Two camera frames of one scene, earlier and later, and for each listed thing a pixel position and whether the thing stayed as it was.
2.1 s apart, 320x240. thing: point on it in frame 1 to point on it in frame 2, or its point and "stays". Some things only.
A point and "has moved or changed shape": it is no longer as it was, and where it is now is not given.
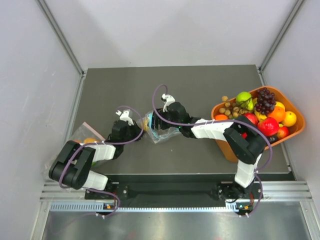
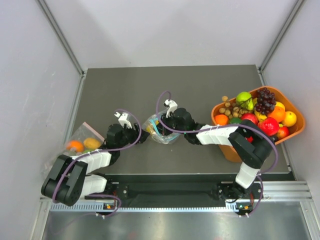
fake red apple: (268, 126) stays
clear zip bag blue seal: (158, 136) has moved or changed shape
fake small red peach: (283, 132) stays
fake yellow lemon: (146, 127) to (150, 128)
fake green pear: (243, 98) stays
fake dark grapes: (266, 101) stays
